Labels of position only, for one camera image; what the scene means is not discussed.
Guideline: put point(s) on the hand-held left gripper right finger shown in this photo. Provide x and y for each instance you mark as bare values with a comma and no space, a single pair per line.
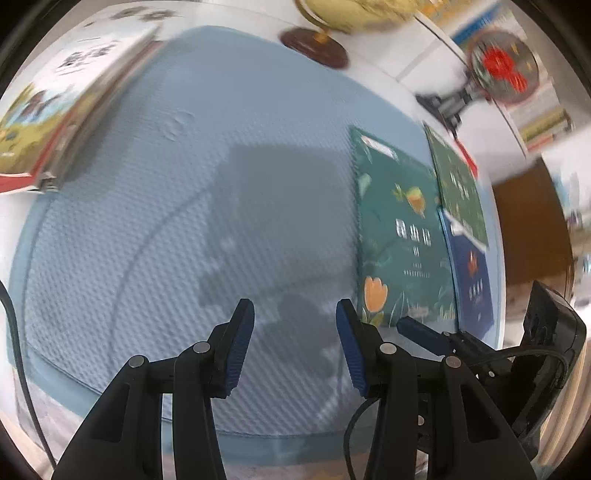
351,350

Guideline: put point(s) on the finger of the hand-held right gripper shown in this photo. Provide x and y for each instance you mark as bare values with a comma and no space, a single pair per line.
422,334

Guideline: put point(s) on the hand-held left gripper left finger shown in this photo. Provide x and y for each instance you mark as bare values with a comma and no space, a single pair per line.
240,350

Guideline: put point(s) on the navy fox cover book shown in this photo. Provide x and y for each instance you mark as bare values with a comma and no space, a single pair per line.
473,277

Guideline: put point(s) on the teal tulip cover book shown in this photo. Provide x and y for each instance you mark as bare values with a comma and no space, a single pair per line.
397,240

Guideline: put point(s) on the dark green book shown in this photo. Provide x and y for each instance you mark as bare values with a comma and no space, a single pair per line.
457,194

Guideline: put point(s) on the pile of books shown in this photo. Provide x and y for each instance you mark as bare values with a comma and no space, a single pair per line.
55,92

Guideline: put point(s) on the brown wooden cabinet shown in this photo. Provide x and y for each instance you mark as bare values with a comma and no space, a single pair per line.
531,221

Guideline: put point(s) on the blue textured mat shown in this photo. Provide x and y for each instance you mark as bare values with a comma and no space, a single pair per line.
207,184

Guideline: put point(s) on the red tassel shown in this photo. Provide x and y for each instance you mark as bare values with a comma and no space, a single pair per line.
468,161

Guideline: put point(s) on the round embroidered flower fan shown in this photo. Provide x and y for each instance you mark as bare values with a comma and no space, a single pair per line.
503,64

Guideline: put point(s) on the white bookshelf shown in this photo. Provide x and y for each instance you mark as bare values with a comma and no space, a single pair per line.
425,55

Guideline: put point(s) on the yellow desk globe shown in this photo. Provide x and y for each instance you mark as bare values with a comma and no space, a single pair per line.
318,44

